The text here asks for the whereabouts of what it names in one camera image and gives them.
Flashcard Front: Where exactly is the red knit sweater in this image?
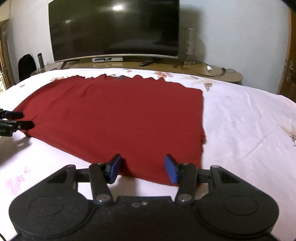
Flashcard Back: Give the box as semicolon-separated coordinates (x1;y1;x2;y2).
16;74;205;184

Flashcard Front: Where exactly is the black garment on chair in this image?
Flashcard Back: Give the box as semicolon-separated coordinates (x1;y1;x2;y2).
18;54;37;82

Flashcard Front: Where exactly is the white floral bed sheet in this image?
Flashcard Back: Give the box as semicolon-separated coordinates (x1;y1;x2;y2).
1;73;295;240

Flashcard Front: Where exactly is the wooden tv stand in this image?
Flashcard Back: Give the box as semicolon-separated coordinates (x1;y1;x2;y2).
31;59;243;85

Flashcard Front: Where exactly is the silver set-top box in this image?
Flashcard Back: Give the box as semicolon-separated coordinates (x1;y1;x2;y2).
92;57;123;63

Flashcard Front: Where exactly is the brown wooden door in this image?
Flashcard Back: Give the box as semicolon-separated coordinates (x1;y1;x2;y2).
277;10;296;102

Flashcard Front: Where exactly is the clear glass vase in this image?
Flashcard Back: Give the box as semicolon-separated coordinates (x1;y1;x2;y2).
179;27;198;65

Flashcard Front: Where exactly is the black curved television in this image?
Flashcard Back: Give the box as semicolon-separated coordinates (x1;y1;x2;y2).
48;1;180;62

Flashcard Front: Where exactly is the black cable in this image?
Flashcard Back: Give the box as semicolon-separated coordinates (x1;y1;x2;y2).
172;60;236;78

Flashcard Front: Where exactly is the brass door handle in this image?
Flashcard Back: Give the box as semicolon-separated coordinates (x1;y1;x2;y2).
283;60;293;83

